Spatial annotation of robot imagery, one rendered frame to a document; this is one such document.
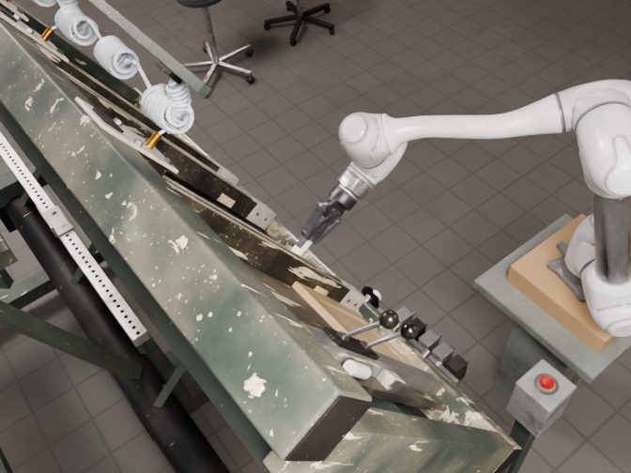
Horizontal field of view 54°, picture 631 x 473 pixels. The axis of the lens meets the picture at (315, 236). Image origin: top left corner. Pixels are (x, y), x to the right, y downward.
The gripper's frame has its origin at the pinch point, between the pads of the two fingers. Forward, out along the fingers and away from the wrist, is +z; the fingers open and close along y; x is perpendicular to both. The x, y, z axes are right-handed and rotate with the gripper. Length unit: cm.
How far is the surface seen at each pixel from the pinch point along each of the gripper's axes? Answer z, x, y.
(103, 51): -10, -19, 71
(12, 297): 122, -142, -54
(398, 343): 4.5, 25.2, -38.0
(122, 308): 51, -33, 3
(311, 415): 2, 68, 82
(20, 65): 1, -18, 82
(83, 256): 52, -60, 3
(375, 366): 5.4, 43.8, 13.5
